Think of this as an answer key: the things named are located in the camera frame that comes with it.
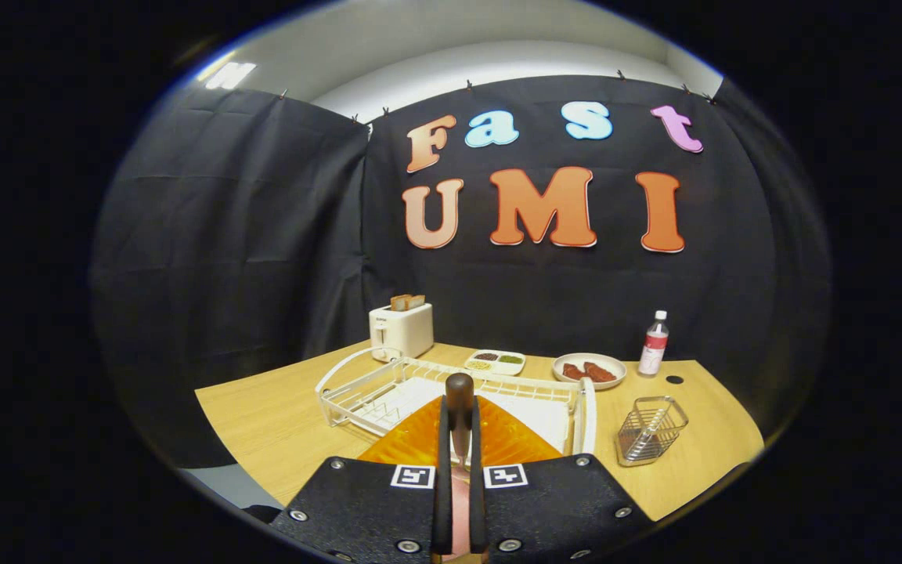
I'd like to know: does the white wire dish rack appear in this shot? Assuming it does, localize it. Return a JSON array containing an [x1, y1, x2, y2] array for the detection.
[[315, 347, 597, 457]]

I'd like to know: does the clear bottle with red label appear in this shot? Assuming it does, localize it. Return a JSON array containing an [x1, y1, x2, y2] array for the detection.
[[638, 310, 669, 378]]

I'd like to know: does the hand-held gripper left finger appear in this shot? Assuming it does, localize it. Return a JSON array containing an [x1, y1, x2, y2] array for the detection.
[[271, 396, 453, 564]]

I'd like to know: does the metal wire basket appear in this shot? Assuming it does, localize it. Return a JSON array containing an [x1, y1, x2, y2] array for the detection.
[[616, 396, 689, 468]]

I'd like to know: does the long ceiling light strip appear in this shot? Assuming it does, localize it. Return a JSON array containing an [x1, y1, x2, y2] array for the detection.
[[204, 61, 258, 91]]

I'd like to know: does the beige round plate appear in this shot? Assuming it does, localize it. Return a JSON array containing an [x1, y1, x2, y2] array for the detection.
[[551, 352, 628, 391]]

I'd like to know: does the white divided dish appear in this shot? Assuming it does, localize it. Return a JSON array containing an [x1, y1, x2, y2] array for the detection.
[[464, 349, 527, 377]]

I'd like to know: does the white toaster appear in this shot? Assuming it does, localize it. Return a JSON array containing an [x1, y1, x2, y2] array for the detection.
[[369, 302, 435, 363]]

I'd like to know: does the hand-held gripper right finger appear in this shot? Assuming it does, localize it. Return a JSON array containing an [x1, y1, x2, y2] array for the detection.
[[470, 396, 655, 564]]

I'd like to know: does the black backdrop cloth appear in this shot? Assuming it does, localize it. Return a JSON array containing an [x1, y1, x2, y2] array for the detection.
[[91, 74, 832, 471]]

